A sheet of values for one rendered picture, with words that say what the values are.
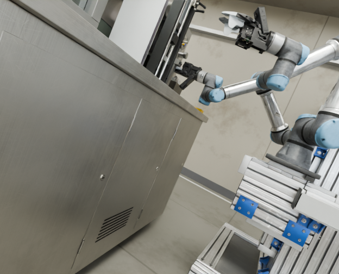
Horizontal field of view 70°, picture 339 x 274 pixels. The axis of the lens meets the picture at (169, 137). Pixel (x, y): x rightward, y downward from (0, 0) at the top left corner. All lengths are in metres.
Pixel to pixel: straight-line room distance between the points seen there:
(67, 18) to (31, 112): 0.19
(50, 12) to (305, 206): 1.00
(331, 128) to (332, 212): 0.31
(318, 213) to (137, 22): 1.18
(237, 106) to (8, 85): 3.73
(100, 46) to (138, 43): 0.76
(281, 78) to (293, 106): 2.98
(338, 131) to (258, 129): 2.90
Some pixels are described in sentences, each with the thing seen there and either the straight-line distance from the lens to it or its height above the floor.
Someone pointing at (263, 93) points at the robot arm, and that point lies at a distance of 1.70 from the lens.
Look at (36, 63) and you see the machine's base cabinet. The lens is 0.51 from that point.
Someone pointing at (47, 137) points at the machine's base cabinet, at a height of 0.65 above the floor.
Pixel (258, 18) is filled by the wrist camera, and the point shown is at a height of 1.28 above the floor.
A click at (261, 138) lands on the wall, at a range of 3.93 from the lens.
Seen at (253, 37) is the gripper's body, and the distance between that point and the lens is 1.02.
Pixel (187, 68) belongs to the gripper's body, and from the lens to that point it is 1.61.
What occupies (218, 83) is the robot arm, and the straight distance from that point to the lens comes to 1.53.
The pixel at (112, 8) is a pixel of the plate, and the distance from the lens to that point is 1.56.
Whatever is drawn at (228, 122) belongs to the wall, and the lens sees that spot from 4.01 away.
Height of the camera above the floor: 0.79
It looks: 4 degrees down
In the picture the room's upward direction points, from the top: 23 degrees clockwise
